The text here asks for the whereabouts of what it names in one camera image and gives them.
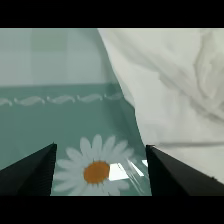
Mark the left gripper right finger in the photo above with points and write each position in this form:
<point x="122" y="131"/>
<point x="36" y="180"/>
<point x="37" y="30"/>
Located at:
<point x="176" y="178"/>

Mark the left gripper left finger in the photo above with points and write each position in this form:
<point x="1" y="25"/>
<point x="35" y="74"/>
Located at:
<point x="31" y="176"/>

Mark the white shirt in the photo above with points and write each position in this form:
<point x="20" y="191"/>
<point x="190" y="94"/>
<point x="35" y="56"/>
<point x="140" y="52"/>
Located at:
<point x="173" y="83"/>

